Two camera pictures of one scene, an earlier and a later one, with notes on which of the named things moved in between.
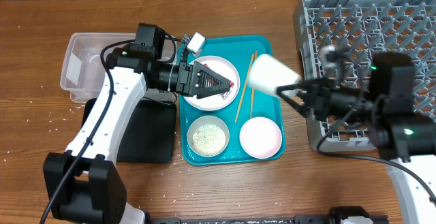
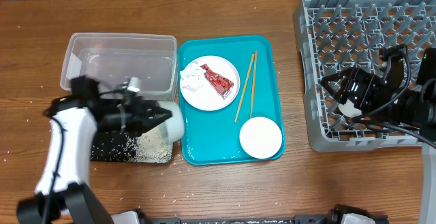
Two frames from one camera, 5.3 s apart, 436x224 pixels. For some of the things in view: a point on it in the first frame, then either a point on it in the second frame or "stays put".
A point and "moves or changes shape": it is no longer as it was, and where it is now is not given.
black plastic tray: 150,133 stays put
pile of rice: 208,139 → 148,148
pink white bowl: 260,137 stays put
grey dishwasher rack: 360,22 stays put
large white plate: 225,69 stays put
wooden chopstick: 244,88 stays put
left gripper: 191,80 → 144,122
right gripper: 315,93 → 360,99
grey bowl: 208,136 → 173,128
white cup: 268,73 moves or changes shape
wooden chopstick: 253,89 stays put
